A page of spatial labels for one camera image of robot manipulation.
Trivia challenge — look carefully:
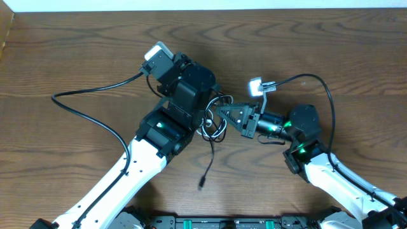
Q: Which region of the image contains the white usb cable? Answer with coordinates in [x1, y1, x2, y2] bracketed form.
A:
[196, 95, 228, 139]

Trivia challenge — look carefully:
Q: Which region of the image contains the black usb cable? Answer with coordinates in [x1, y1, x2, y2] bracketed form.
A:
[197, 90, 235, 191]

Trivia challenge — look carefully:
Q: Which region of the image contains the camera black cable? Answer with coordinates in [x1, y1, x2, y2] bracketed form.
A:
[51, 72, 144, 229]
[273, 73, 407, 217]

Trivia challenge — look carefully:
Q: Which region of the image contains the right camera black cable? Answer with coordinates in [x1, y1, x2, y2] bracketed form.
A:
[273, 73, 407, 217]

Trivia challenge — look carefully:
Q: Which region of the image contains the left camera black cable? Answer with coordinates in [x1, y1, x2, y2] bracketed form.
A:
[51, 72, 144, 229]

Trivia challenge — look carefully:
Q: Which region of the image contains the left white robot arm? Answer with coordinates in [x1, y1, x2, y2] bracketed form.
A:
[32, 50, 216, 228]

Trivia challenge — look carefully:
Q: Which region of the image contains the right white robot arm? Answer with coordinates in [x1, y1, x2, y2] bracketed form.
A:
[215, 104, 406, 228]

